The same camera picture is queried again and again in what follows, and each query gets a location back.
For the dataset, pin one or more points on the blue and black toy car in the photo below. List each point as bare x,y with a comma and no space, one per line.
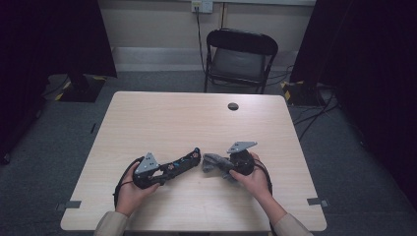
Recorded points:
183,160

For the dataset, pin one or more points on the black stand base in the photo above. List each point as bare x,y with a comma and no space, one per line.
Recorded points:
83,90

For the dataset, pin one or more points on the black and yellow box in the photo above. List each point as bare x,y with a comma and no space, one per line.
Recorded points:
300,93

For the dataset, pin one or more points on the white wall outlet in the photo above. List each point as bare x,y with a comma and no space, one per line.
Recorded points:
202,6

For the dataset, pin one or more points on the person's right hand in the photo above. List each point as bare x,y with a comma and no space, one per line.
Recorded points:
257,182

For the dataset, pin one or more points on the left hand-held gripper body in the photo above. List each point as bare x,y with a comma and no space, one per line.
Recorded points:
146,170

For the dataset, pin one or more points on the grey tape strip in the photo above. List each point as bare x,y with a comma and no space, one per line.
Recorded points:
317,201
69,205

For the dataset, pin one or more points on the dark curtain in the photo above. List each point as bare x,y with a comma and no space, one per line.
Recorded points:
49,49
370,65

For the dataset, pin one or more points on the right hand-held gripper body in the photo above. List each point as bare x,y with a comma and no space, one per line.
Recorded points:
242,162

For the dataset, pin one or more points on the black folding chair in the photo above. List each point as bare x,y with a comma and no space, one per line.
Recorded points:
241,62

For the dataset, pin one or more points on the person's left hand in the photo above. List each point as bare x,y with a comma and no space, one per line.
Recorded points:
129,196

